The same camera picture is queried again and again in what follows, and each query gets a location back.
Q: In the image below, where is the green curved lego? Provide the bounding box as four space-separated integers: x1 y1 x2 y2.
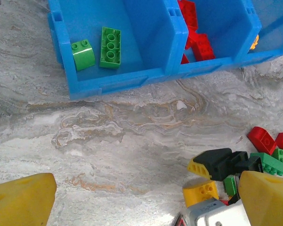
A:
70 39 96 72

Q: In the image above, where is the small green lego brick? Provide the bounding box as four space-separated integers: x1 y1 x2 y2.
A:
223 176 238 196

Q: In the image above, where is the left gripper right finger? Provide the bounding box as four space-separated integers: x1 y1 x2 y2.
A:
240 170 283 226

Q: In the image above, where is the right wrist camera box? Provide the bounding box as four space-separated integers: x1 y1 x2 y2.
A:
185 198 252 226

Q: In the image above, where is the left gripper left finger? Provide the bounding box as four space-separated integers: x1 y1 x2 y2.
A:
0 172 58 226

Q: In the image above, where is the blue plastic bin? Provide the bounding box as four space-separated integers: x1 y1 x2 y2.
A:
238 0 283 69
172 0 262 77
47 0 189 101

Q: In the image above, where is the black red triangle sign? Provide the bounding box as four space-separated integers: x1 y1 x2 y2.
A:
174 212 187 226

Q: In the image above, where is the orange-yellow lego piece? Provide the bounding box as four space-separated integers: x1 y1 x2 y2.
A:
249 34 260 51

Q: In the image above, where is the red sloped lego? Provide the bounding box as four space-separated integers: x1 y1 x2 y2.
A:
247 126 278 156

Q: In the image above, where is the long green lego brick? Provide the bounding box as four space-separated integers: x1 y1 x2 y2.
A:
99 26 122 70

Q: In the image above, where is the yellow curved lego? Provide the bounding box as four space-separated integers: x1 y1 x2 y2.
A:
182 180 219 208

